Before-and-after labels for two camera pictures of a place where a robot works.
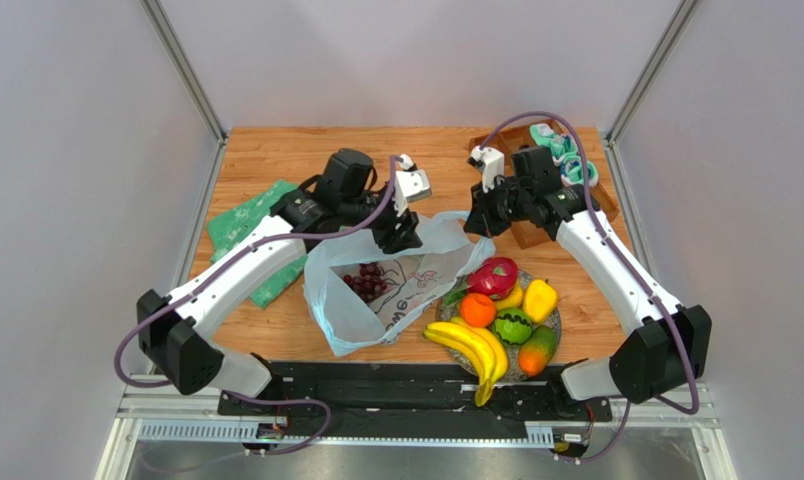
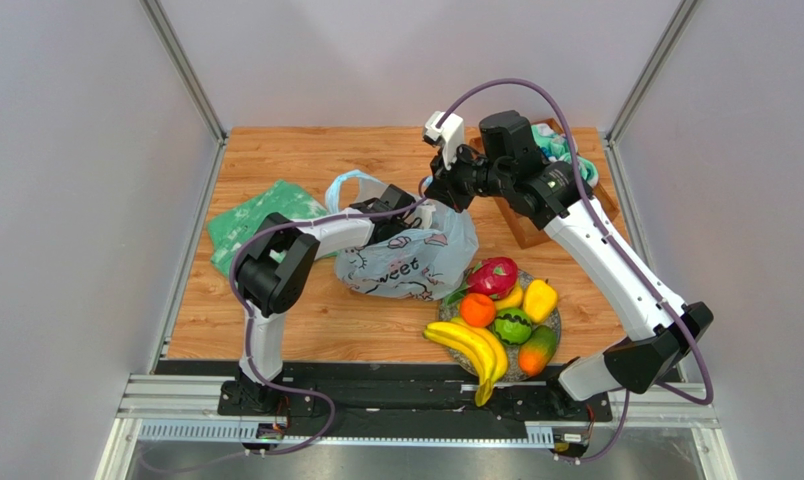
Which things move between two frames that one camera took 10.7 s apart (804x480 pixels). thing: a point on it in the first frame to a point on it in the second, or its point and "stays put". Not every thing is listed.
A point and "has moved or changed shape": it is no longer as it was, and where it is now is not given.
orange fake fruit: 477,310 stays put
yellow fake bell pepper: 540,299 stays put
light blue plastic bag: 362,299 has moved or changed shape
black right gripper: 481,212 to 443,189
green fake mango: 537,351 stays put
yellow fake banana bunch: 485,349 stays put
